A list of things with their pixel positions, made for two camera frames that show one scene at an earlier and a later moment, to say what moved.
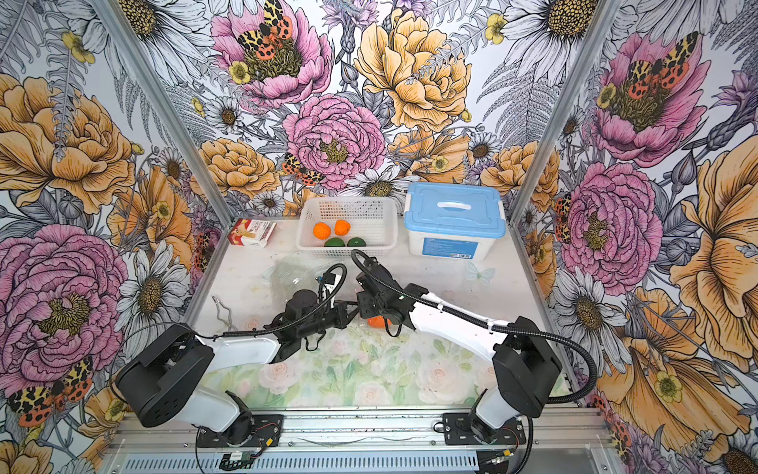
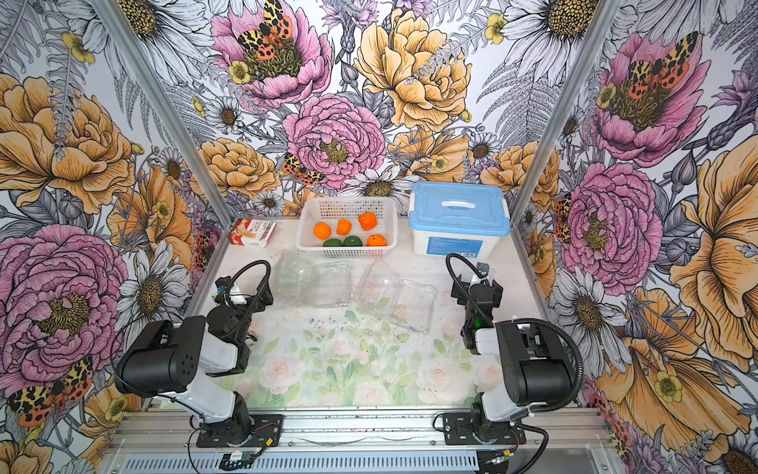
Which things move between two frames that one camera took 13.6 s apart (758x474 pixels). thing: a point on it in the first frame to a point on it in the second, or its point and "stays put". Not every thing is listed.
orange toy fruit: x=321 y=230 stays put
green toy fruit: x=356 y=242 stays put
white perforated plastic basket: x=337 y=226 stays put
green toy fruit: x=334 y=242 stays put
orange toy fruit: x=378 y=322 to x=367 y=220
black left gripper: x=343 y=317 to x=267 y=301
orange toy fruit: x=341 y=227 stays put
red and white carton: x=251 y=232 stays put
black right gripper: x=363 y=305 to x=462 y=288
